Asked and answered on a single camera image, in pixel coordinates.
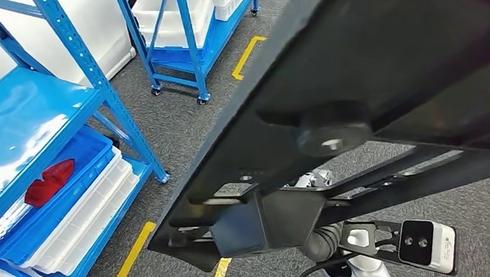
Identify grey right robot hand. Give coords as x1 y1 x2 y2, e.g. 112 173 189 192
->
291 168 335 192

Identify black plastic car part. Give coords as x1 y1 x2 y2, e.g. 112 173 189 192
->
124 0 490 277

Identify red plastic part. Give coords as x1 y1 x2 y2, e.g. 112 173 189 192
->
20 158 80 211

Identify blue metal shelf rack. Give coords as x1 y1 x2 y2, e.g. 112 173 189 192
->
0 0 180 277

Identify clear plastic part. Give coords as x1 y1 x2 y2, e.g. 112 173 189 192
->
0 196 36 248

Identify blue rack on casters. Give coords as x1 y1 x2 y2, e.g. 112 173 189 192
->
112 0 271 114

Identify white car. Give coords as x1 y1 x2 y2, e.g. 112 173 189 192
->
0 0 141 113

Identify black camera cable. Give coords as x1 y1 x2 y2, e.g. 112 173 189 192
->
286 252 362 277

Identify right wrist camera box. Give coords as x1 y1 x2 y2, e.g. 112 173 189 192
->
336 211 461 277

